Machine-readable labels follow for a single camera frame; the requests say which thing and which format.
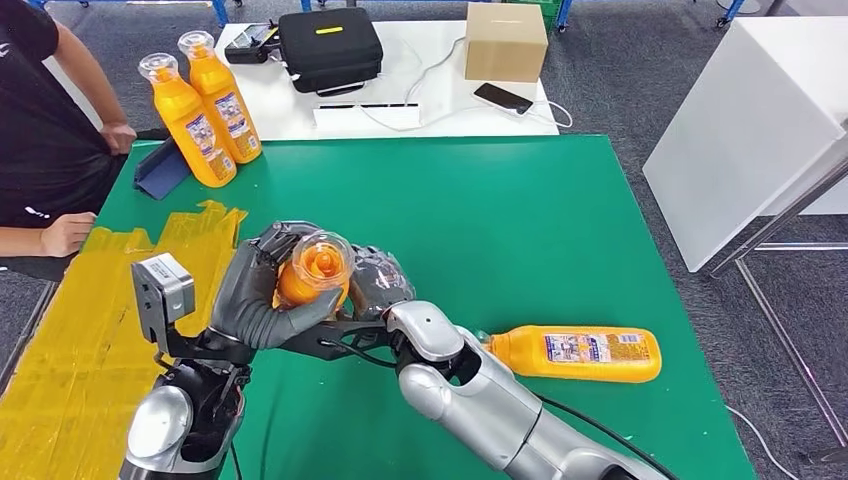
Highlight person's right hand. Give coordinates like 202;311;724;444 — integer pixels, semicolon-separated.
39;211;99;260

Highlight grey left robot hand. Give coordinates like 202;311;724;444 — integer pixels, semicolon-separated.
208;220;346;352

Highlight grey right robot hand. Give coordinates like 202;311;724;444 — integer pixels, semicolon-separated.
344;245;417;323

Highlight person's left hand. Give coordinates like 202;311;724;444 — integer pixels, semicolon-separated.
99;121;138;157

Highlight orange plastic bottle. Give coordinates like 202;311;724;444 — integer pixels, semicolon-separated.
476;325;664;385
137;52;238;189
177;30;264;166
272;229;357;311

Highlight blue tablet case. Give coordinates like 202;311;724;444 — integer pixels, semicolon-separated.
133;137;193;201

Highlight person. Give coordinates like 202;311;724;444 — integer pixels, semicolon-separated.
0;0;140;280

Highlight grey metal table leg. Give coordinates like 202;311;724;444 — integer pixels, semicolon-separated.
0;281;58;399

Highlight green table board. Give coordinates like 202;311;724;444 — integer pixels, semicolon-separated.
86;135;760;480

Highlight yellow taped sheet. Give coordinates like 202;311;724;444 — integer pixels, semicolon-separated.
0;200;266;480

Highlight black handheld controller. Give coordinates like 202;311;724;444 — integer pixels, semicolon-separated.
223;23;283;66

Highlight white power strip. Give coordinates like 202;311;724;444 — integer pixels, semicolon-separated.
312;102;423;132

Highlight white rectangular table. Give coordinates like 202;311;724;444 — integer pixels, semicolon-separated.
213;19;561;142

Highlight black smartphone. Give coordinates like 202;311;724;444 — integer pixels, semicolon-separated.
472;82;535;116

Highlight black carrying case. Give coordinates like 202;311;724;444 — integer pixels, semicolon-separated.
278;6;386;95

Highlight brown cardboard box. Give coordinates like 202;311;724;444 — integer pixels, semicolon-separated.
463;1;550;84

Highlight green plastic crate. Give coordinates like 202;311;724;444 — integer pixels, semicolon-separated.
503;0;556;21

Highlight white panel table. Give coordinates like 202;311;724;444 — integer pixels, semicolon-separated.
641;16;848;274

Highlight silver metal stand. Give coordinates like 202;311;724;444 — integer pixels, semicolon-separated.
705;119;848;465

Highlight black right camera bracket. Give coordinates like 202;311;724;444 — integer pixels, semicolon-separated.
278;317;399;362

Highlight black camera bracket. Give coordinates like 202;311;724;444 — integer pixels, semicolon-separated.
278;317;399;362
152;324;256;369

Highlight black left camera bracket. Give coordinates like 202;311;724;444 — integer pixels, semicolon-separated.
152;324;256;369

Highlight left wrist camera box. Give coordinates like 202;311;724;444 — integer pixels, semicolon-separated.
130;252;197;346

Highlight blue metal trolley frame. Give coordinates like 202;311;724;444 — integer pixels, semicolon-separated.
555;0;747;29
298;0;465;13
26;0;230;28

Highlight white power cable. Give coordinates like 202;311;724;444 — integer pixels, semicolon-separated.
404;36;467;106

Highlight white charging cable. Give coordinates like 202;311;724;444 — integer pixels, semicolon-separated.
357;97;574;134

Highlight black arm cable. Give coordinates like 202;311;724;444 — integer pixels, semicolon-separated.
535;394;684;480

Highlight white floor cable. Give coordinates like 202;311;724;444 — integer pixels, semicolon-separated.
725;404;803;480

